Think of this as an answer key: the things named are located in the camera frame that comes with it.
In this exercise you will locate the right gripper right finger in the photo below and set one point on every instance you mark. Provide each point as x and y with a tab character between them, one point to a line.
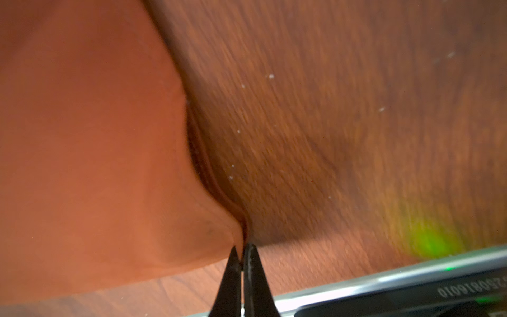
258	299

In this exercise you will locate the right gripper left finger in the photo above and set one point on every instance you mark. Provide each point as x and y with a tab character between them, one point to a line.
228	302

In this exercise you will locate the orange brown skirt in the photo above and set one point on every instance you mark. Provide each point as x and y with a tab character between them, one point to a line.
98	188

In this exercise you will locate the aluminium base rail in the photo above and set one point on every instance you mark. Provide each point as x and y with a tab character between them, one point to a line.
470	284

